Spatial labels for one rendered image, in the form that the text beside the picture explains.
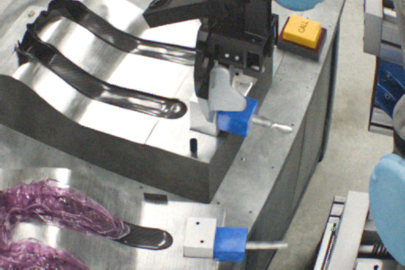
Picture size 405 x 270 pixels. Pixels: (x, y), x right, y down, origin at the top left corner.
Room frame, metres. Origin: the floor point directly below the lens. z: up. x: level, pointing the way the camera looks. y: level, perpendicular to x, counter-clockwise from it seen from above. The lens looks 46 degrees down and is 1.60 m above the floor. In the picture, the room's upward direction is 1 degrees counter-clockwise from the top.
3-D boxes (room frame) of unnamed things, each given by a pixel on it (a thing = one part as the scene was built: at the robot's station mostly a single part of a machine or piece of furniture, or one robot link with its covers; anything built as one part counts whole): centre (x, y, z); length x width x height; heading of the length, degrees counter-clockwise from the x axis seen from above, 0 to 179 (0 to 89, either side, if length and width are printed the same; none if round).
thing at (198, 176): (0.83, 0.17, 0.87); 0.50 x 0.26 x 0.14; 67
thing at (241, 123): (0.67, -0.05, 0.91); 0.13 x 0.05 x 0.05; 67
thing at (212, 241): (0.50, -0.04, 0.86); 0.13 x 0.05 x 0.05; 84
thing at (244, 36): (0.67, -0.04, 1.07); 0.09 x 0.08 x 0.12; 67
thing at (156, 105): (0.82, 0.16, 0.92); 0.35 x 0.16 x 0.09; 67
